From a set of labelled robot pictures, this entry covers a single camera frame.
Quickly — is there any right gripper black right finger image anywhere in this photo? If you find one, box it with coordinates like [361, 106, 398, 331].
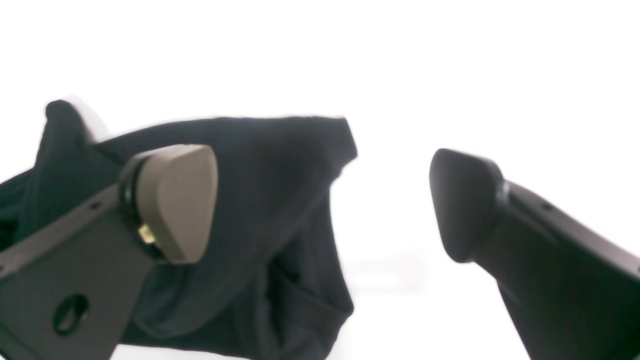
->
[429, 148, 640, 360]

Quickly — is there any black printed T-shirt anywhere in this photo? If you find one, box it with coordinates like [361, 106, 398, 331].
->
[1, 100, 357, 360]

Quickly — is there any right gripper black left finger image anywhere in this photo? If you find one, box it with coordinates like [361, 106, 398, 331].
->
[0, 145, 218, 360]

